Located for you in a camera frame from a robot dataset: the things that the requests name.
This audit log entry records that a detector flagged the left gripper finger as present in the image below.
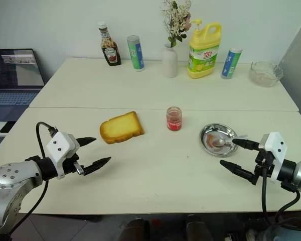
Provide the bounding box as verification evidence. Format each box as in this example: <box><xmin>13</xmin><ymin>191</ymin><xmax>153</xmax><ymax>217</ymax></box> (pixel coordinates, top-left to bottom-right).
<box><xmin>82</xmin><ymin>157</ymin><xmax>112</xmax><ymax>176</ymax></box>
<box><xmin>75</xmin><ymin>137</ymin><xmax>97</xmax><ymax>149</ymax></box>

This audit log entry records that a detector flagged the small glass jam jar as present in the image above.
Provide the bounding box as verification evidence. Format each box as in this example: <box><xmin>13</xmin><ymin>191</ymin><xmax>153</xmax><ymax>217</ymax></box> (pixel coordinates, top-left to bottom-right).
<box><xmin>166</xmin><ymin>106</ymin><xmax>182</xmax><ymax>131</ymax></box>

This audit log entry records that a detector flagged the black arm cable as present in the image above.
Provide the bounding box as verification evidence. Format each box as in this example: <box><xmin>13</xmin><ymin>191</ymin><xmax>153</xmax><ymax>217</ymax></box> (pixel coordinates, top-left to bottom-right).
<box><xmin>11</xmin><ymin>122</ymin><xmax>59</xmax><ymax>229</ymax></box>
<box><xmin>261</xmin><ymin>157</ymin><xmax>301</xmax><ymax>229</ymax></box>

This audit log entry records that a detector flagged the yellow toast bread slice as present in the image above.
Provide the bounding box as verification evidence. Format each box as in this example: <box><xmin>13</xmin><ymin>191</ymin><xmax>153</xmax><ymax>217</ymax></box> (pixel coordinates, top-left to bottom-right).
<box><xmin>99</xmin><ymin>111</ymin><xmax>145</xmax><ymax>145</ymax></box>

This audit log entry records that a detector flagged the dried flower bouquet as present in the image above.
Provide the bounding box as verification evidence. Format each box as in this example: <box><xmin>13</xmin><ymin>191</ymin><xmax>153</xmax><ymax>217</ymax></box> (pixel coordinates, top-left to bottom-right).
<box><xmin>162</xmin><ymin>0</ymin><xmax>193</xmax><ymax>48</ymax></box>

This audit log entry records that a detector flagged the open grey laptop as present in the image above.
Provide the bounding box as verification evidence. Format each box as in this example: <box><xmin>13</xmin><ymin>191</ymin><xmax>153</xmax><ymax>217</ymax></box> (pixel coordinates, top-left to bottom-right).
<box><xmin>0</xmin><ymin>48</ymin><xmax>45</xmax><ymax>121</ymax></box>

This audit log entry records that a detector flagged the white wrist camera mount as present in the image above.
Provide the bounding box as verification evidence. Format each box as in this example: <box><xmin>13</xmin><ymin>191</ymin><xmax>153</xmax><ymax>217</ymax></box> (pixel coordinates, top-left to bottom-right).
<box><xmin>258</xmin><ymin>132</ymin><xmax>288</xmax><ymax>182</ymax></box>
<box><xmin>45</xmin><ymin>131</ymin><xmax>77</xmax><ymax>179</ymax></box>

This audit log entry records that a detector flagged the round steel plate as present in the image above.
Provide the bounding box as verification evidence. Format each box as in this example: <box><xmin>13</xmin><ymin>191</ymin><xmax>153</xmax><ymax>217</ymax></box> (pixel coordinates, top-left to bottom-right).
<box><xmin>199</xmin><ymin>123</ymin><xmax>239</xmax><ymax>156</ymax></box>

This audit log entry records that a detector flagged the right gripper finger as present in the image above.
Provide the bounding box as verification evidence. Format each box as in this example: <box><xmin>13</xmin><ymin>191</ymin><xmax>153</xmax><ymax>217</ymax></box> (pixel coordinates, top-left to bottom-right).
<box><xmin>219</xmin><ymin>160</ymin><xmax>255</xmax><ymax>183</ymax></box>
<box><xmin>232</xmin><ymin>138</ymin><xmax>260</xmax><ymax>151</ymax></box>

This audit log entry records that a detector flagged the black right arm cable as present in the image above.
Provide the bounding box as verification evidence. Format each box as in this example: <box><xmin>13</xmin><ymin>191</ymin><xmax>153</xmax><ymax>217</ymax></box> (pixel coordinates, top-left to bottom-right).
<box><xmin>261</xmin><ymin>157</ymin><xmax>301</xmax><ymax>229</ymax></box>

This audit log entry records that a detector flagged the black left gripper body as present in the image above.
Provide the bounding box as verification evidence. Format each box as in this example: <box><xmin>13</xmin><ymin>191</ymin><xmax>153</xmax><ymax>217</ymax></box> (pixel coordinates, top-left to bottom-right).
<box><xmin>62</xmin><ymin>138</ymin><xmax>87</xmax><ymax>176</ymax></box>

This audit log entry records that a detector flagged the white ceramic vase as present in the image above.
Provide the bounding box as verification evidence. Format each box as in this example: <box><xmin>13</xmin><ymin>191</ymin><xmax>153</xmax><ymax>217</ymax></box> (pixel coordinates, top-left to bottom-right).
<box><xmin>162</xmin><ymin>44</ymin><xmax>179</xmax><ymax>78</ymax></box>

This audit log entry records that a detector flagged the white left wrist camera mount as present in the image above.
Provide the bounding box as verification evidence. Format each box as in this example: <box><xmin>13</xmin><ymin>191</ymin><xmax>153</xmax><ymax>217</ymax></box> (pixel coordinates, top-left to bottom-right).
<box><xmin>45</xmin><ymin>131</ymin><xmax>77</xmax><ymax>179</ymax></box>

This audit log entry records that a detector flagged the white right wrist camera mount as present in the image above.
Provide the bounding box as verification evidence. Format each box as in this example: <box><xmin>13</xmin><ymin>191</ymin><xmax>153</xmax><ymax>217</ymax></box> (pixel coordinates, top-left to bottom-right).
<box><xmin>258</xmin><ymin>132</ymin><xmax>288</xmax><ymax>182</ymax></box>

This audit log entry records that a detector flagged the small metal spoon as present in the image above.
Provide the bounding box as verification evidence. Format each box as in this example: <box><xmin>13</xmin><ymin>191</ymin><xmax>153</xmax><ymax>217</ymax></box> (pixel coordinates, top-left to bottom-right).
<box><xmin>213</xmin><ymin>135</ymin><xmax>249</xmax><ymax>148</ymax></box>

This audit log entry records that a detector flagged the green-blue cylindrical can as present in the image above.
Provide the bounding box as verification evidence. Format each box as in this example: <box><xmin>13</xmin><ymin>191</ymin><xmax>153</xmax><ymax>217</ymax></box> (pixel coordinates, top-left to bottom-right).
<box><xmin>126</xmin><ymin>35</ymin><xmax>145</xmax><ymax>72</ymax></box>

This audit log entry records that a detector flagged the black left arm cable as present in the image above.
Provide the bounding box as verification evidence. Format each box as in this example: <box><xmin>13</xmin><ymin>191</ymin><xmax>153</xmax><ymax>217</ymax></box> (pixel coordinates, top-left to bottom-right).
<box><xmin>11</xmin><ymin>122</ymin><xmax>59</xmax><ymax>229</ymax></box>

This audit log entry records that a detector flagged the blue-green tilted can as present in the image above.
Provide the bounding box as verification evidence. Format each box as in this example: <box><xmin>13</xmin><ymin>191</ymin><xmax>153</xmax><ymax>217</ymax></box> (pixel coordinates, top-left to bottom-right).
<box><xmin>221</xmin><ymin>48</ymin><xmax>243</xmax><ymax>80</ymax></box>

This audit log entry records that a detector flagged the clear glass bowl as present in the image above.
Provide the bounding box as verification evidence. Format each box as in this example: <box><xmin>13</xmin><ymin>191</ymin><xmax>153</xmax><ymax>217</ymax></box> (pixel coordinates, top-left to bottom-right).
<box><xmin>249</xmin><ymin>61</ymin><xmax>284</xmax><ymax>88</ymax></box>

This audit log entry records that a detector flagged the yellow detergent pump bottle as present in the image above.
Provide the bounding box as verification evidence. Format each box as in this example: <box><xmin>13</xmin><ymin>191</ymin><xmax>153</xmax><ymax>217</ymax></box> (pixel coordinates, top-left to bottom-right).
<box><xmin>187</xmin><ymin>19</ymin><xmax>223</xmax><ymax>80</ymax></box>

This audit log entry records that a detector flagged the brown ketchup bottle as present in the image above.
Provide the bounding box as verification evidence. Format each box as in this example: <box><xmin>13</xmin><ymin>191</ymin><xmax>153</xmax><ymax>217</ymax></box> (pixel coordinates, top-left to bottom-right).
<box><xmin>98</xmin><ymin>21</ymin><xmax>122</xmax><ymax>67</ymax></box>

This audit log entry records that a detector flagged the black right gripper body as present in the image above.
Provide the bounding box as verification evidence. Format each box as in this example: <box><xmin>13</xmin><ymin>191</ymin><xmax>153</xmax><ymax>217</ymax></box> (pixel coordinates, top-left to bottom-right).
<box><xmin>252</xmin><ymin>150</ymin><xmax>276</xmax><ymax>186</ymax></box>

